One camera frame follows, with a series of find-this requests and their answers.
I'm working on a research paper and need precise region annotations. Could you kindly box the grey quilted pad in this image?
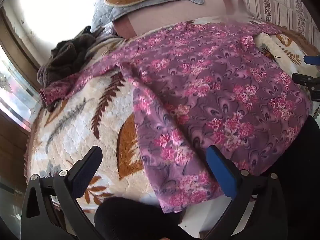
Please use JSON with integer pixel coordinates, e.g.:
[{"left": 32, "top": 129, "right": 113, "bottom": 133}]
[{"left": 90, "top": 0, "right": 205, "bottom": 34}]

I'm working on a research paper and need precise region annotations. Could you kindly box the person's right leg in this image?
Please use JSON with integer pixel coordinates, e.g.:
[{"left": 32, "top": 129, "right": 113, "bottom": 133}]
[{"left": 250, "top": 115, "right": 320, "bottom": 240}]

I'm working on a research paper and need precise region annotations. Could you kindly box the striped floral upholstery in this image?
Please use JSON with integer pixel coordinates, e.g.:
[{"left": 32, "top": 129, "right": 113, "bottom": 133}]
[{"left": 239, "top": 0, "right": 320, "bottom": 46}]

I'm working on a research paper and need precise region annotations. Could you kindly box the window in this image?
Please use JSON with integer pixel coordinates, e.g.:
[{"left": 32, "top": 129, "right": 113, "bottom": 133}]
[{"left": 0, "top": 5, "right": 42, "bottom": 135}]

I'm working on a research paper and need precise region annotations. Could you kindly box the purple floral garment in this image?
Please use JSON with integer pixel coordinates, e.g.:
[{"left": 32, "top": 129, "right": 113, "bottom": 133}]
[{"left": 40, "top": 21, "right": 313, "bottom": 214}]

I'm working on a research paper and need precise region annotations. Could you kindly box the dark brown clothes pile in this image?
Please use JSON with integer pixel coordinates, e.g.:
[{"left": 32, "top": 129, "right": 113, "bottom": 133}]
[{"left": 37, "top": 26, "right": 110, "bottom": 87}]

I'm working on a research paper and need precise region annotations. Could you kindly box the person's leg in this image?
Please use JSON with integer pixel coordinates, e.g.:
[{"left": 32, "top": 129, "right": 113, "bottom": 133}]
[
  {"left": 250, "top": 115, "right": 320, "bottom": 240},
  {"left": 94, "top": 197, "right": 200, "bottom": 240}
]

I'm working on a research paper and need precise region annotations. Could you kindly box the cream leaf-print fleece blanket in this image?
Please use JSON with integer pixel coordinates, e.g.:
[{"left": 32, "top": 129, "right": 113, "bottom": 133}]
[{"left": 24, "top": 15, "right": 320, "bottom": 213}]

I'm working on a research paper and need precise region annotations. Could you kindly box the person's left leg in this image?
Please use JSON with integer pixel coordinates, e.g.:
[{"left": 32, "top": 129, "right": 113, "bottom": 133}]
[{"left": 94, "top": 197, "right": 200, "bottom": 240}]

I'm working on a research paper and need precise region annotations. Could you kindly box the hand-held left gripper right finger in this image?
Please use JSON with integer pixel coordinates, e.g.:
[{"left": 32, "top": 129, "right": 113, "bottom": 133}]
[{"left": 202, "top": 144, "right": 288, "bottom": 240}]

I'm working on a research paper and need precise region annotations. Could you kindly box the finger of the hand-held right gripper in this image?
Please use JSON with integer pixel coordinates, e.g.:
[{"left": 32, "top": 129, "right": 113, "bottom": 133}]
[
  {"left": 292, "top": 73, "right": 320, "bottom": 90},
  {"left": 303, "top": 54, "right": 320, "bottom": 66}
]

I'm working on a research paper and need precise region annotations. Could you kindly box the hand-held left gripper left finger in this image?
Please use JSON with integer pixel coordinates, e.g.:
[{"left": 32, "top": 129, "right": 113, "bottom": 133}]
[{"left": 20, "top": 145, "right": 105, "bottom": 240}]

